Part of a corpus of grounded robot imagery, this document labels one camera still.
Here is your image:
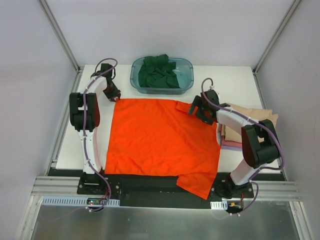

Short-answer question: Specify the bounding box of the lavender folded t shirt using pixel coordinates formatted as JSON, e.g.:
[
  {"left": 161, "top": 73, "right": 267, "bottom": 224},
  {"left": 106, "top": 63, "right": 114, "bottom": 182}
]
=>
[{"left": 221, "top": 145, "right": 242, "bottom": 152}]

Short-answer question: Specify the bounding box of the orange t shirt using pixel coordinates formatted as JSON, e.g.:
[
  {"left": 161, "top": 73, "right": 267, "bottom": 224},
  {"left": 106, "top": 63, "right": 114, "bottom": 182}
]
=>
[{"left": 104, "top": 98, "right": 221, "bottom": 199}]

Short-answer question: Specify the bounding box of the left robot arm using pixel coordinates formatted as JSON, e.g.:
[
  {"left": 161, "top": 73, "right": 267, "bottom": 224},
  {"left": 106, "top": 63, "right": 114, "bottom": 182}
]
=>
[{"left": 69, "top": 62, "right": 121, "bottom": 175}]

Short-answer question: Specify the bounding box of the right aluminium frame post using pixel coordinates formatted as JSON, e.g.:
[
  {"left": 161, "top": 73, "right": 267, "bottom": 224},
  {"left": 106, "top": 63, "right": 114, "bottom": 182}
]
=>
[{"left": 252, "top": 0, "right": 303, "bottom": 76}]

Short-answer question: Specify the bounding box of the left white cable duct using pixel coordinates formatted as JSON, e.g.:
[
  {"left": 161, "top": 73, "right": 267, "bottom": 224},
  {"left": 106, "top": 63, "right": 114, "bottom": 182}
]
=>
[{"left": 42, "top": 196, "right": 120, "bottom": 208}]

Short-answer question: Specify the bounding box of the aluminium frame post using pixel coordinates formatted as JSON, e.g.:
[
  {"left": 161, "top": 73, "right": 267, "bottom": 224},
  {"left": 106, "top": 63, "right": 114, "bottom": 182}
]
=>
[
  {"left": 252, "top": 0, "right": 303, "bottom": 76},
  {"left": 38, "top": 0, "right": 85, "bottom": 73}
]

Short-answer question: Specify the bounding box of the dark green t shirt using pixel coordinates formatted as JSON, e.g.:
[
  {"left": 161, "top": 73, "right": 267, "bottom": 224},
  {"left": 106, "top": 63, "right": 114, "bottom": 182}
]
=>
[{"left": 138, "top": 54, "right": 180, "bottom": 89}]

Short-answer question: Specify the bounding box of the white cable duct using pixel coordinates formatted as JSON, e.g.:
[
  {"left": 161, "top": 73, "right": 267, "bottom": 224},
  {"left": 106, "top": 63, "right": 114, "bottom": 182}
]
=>
[
  {"left": 210, "top": 200, "right": 228, "bottom": 210},
  {"left": 42, "top": 196, "right": 120, "bottom": 208}
]

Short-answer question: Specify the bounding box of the beige folded t shirt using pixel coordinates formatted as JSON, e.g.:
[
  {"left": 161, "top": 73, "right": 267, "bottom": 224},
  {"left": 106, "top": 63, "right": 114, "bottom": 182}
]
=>
[{"left": 221, "top": 103, "right": 279, "bottom": 144}]

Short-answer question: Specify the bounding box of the left aluminium frame post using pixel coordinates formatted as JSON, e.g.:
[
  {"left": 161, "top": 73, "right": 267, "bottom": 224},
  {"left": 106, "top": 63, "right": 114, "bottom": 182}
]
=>
[{"left": 38, "top": 0, "right": 85, "bottom": 73}]

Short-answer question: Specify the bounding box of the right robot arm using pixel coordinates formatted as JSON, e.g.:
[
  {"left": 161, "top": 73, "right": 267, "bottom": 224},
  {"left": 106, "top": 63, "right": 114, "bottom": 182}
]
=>
[{"left": 188, "top": 90, "right": 282, "bottom": 199}]

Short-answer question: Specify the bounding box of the right white cable duct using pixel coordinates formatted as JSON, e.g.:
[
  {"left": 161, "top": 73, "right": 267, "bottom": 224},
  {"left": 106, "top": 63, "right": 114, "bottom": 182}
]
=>
[{"left": 210, "top": 200, "right": 228, "bottom": 210}]

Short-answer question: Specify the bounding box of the teal plastic bin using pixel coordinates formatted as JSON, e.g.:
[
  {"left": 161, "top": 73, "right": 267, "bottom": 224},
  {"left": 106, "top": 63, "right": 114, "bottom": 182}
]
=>
[{"left": 130, "top": 57, "right": 194, "bottom": 95}]

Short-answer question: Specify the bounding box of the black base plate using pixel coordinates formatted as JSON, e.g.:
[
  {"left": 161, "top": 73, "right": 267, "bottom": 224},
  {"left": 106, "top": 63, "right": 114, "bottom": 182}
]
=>
[{"left": 47, "top": 168, "right": 287, "bottom": 210}]

